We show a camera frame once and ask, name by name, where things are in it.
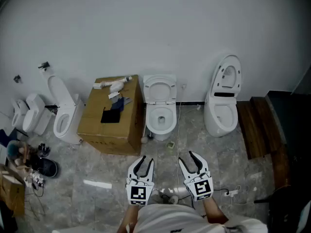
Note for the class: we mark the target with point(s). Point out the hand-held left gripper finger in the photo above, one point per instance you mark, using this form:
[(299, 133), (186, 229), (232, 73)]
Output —
[(131, 171), (150, 172)]

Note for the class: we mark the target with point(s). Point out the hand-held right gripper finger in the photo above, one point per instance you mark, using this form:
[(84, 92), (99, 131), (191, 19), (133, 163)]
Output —
[(185, 173), (203, 166)]

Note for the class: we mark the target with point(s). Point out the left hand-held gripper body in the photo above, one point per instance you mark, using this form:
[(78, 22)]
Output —
[(139, 193)]

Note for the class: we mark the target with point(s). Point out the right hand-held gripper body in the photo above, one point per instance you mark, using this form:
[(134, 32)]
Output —
[(200, 188)]

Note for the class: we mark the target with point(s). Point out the person's left forearm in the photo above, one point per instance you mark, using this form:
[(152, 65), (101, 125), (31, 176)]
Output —
[(128, 217)]

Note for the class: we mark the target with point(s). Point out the person's right forearm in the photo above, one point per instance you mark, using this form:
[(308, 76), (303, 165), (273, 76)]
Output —
[(213, 212)]

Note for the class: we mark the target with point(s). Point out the white toilet with square tank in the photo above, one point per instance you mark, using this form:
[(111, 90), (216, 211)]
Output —
[(161, 136)]

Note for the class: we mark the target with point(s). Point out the oval white smart toilet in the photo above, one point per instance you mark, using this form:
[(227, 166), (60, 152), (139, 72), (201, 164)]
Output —
[(211, 122)]

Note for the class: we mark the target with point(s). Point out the tall slim white toilet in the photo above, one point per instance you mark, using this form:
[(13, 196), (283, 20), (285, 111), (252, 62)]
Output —
[(73, 108)]

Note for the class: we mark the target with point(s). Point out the small white toilet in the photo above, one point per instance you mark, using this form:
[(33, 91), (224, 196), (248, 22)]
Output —
[(40, 120), (18, 113)]

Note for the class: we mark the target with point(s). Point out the person's dirty white shoe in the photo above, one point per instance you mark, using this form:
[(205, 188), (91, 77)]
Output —
[(173, 199), (156, 195)]

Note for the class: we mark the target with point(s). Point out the white power strip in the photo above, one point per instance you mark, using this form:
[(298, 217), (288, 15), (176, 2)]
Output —
[(230, 192)]

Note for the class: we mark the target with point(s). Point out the small green container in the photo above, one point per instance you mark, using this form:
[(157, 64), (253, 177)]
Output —
[(170, 145)]

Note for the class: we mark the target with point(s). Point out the person's white shirt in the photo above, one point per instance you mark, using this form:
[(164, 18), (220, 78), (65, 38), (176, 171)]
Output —
[(175, 220)]

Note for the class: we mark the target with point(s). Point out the black flat bag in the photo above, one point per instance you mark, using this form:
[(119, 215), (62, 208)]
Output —
[(110, 116)]

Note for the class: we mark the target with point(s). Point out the dark wooden plank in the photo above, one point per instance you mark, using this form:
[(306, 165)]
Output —
[(252, 130), (279, 154)]

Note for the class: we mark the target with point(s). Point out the large brown cardboard box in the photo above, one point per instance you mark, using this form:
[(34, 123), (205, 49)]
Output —
[(97, 120)]

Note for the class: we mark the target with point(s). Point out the dark blue cloth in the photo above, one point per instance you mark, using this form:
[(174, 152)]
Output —
[(117, 104)]

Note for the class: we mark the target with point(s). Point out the crumpled white paper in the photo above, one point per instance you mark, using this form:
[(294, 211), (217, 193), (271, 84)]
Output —
[(113, 95)]

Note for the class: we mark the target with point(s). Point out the black chair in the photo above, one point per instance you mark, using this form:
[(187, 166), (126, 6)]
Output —
[(286, 203)]

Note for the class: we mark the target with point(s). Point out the small black gadget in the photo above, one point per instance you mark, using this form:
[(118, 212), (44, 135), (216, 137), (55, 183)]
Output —
[(44, 150)]

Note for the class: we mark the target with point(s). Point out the white plastic drain pipe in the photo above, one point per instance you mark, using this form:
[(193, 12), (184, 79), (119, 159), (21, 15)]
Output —
[(114, 82)]

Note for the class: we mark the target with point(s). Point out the small white box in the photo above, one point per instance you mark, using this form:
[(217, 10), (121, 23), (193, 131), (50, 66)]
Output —
[(97, 86)]

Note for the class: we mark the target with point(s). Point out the black cabinet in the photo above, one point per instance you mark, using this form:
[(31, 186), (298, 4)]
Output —
[(296, 130)]

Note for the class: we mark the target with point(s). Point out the teal and beige plush toy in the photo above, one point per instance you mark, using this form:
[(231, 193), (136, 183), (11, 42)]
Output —
[(14, 152)]

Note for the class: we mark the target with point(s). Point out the small brown cardboard box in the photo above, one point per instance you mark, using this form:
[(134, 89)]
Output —
[(11, 193)]

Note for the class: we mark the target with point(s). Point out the dark blue bag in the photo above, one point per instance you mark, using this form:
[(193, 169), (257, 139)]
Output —
[(6, 137)]

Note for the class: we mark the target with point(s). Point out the white wall socket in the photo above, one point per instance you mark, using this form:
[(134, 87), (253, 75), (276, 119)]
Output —
[(184, 86)]

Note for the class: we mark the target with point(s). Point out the black wall bracket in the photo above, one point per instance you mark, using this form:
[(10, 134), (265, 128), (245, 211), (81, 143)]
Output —
[(45, 65), (17, 79)]

